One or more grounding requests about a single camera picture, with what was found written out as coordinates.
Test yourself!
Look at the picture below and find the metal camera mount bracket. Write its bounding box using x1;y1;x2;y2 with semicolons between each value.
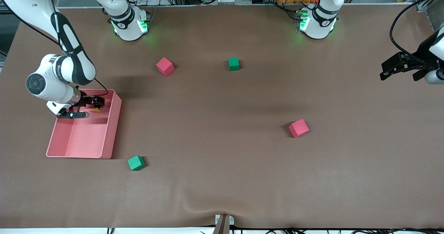
212;214;235;234

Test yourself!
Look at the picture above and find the brown table mat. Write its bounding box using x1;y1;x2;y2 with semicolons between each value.
0;3;444;229

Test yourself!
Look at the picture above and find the white terminal strip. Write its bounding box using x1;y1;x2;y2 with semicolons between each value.
202;0;252;5

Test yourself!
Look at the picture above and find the pink foam cube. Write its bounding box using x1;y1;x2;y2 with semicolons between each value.
289;119;310;138
156;57;175;77

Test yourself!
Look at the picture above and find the pink plastic bin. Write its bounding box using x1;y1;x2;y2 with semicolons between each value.
46;89;122;159

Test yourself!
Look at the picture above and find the aluminium frame rail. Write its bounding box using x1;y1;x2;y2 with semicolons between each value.
413;0;444;32

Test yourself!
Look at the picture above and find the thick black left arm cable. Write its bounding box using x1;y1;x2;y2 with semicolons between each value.
389;0;444;64

